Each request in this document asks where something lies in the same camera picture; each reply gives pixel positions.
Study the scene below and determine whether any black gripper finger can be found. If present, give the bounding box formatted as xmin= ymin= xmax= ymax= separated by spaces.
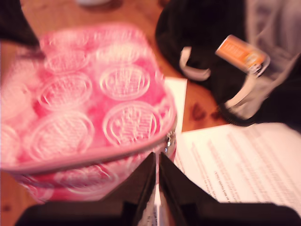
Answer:
xmin=159 ymin=153 xmax=219 ymax=226
xmin=0 ymin=0 xmax=40 ymax=47
xmin=101 ymin=152 xmax=158 ymax=226

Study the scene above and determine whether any pink printed zip bag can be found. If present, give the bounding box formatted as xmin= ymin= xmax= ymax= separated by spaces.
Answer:
xmin=0 ymin=22 xmax=178 ymax=205

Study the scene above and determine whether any printed white paper stack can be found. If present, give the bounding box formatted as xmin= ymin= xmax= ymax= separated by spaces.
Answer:
xmin=174 ymin=122 xmax=301 ymax=215

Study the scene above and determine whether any blank white paper sheet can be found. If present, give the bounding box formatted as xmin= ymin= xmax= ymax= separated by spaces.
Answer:
xmin=164 ymin=76 xmax=189 ymax=135

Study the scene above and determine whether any black jacket with grey lining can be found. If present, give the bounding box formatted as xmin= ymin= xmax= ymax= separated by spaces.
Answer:
xmin=155 ymin=0 xmax=301 ymax=132

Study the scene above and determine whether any yellow rectangular sticker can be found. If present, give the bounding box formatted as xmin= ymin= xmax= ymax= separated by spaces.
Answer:
xmin=215 ymin=34 xmax=271 ymax=77

